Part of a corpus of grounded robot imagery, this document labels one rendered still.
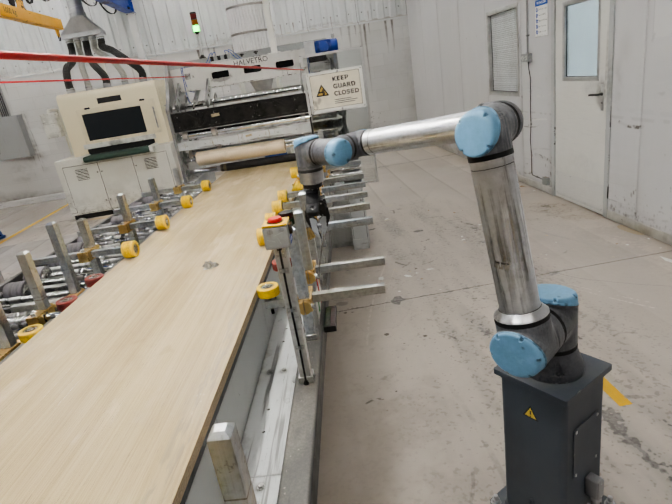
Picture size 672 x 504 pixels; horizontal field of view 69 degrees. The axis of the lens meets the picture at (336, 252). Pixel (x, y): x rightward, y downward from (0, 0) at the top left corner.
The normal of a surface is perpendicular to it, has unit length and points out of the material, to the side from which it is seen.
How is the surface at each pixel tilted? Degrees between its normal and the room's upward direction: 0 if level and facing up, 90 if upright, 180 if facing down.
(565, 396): 0
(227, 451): 90
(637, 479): 0
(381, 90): 90
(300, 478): 0
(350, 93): 90
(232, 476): 90
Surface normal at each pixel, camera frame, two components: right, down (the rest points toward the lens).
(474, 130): -0.71, 0.22
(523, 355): -0.65, 0.43
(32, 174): 0.10, 0.33
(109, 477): -0.15, -0.93
